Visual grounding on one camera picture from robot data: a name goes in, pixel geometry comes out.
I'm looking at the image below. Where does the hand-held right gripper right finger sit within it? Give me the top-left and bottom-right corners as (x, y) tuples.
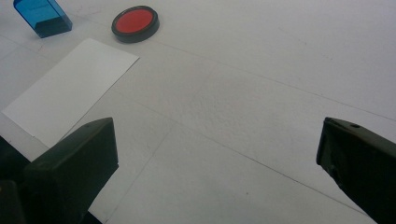
(316, 117), (396, 224)

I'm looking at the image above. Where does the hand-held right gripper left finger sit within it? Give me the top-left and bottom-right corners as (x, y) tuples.
(18, 117), (120, 224)

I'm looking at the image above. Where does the round red ink pad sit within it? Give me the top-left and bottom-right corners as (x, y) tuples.
(111, 5), (161, 44)

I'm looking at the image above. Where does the white paper sheet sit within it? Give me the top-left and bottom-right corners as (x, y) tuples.
(1, 37), (140, 148)

